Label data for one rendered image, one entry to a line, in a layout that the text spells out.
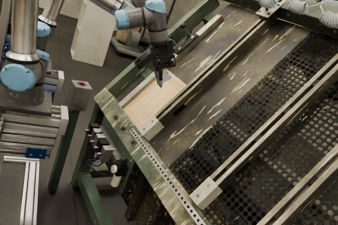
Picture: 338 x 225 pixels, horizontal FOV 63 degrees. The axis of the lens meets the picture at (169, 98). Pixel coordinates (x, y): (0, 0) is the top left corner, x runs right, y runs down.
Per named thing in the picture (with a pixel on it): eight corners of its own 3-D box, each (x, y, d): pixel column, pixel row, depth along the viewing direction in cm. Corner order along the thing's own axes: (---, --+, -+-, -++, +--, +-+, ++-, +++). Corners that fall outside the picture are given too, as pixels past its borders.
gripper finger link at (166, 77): (173, 87, 120) (171, 68, 116) (160, 91, 119) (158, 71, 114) (170, 85, 123) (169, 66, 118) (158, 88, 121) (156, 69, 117)
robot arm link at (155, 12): (142, 0, 107) (163, -3, 108) (145, 28, 112) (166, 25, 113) (143, 3, 100) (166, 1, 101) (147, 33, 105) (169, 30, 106)
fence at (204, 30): (121, 106, 193) (117, 103, 190) (219, 17, 200) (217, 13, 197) (123, 110, 189) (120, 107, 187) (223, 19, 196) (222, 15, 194)
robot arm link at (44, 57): (47, 77, 129) (54, 50, 125) (39, 87, 117) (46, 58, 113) (20, 69, 126) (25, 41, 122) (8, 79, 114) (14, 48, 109)
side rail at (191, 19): (113, 95, 215) (104, 87, 208) (215, 3, 223) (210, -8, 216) (116, 98, 211) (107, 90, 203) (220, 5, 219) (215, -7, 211)
